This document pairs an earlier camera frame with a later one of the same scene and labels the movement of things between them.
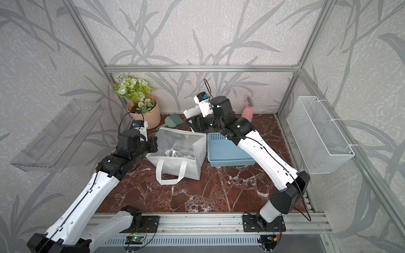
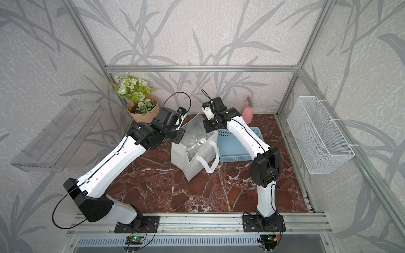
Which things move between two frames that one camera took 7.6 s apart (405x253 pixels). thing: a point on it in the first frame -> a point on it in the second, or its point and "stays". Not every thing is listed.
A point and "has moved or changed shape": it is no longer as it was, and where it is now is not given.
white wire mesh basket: (322, 145) stays
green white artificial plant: (136, 90) stays
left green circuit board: (134, 240) stays
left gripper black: (152, 142) -> (181, 133)
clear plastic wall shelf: (54, 146) stays
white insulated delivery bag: (180, 154) has moved or changed shape
